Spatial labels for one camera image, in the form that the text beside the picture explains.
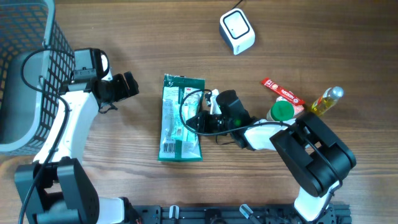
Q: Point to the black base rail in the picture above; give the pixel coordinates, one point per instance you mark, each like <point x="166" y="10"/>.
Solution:
<point x="269" y="214"/>

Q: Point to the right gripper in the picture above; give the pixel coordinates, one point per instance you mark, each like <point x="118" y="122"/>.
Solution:
<point x="204" y="117"/>

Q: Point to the green sponge package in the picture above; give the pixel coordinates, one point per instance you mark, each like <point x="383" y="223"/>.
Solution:
<point x="181" y="100"/>

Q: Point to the red coffee stick sachet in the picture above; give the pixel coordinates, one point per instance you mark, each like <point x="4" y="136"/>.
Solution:
<point x="290" y="97"/>

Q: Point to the white barcode scanner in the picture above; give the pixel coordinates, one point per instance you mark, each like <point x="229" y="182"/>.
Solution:
<point x="236" y="31"/>

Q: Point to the yellow dish soap bottle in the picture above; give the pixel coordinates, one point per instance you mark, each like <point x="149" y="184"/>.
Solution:
<point x="327" y="100"/>

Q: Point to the grey plastic mesh basket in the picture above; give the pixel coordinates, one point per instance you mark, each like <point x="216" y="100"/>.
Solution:
<point x="34" y="52"/>

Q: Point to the green lidded cup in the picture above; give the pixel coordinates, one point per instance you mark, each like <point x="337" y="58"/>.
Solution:
<point x="280" y="111"/>

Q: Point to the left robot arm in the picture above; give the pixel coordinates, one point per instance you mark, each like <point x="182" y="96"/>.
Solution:
<point x="54" y="188"/>

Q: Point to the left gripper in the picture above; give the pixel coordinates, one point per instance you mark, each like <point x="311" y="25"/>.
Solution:
<point x="123" y="91"/>

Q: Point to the red tissue pack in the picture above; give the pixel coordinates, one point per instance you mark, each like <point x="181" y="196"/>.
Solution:
<point x="297" y="108"/>

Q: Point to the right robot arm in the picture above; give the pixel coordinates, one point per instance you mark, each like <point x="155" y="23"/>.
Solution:
<point x="316" y="157"/>

